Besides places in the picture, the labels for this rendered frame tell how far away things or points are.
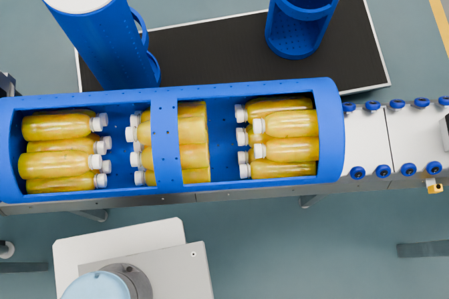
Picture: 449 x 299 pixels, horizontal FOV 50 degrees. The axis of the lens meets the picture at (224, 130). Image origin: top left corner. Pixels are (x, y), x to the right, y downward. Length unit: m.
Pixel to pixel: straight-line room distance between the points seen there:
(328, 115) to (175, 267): 0.51
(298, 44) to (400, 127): 1.02
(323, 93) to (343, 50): 1.28
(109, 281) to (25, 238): 1.63
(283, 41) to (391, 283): 1.26
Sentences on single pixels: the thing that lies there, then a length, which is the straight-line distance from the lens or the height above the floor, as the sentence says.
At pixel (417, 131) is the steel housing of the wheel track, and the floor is 0.93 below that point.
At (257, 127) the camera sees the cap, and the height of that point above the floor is 1.17.
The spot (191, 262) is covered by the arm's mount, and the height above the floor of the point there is 1.22.
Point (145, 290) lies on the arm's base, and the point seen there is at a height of 1.27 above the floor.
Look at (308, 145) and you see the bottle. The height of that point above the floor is 1.15.
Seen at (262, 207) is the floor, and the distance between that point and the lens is 2.37.
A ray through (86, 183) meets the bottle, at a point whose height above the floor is 1.08.
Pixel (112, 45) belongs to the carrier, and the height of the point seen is 0.80.
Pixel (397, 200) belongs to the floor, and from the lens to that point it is 2.51.
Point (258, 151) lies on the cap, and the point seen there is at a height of 1.13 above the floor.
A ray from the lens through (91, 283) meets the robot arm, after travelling 0.93.
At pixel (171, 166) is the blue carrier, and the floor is 1.20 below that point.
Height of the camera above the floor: 2.35
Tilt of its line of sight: 75 degrees down
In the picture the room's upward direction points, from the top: straight up
